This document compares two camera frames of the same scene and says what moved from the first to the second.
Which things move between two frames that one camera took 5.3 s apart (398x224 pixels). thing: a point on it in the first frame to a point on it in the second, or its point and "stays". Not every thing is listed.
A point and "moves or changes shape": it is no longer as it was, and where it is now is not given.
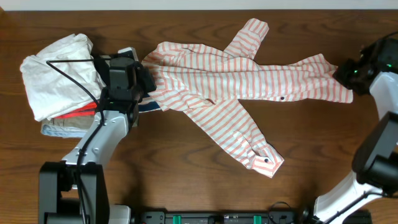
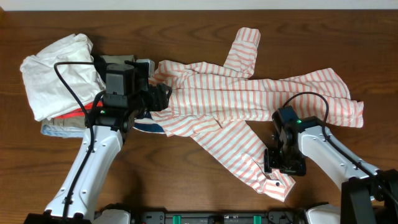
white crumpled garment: [48, 92] stays
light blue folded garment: [61, 132] stays
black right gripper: [341, 73] to [270, 161]
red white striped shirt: [208, 84] moves or changes shape
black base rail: [274, 217] stays
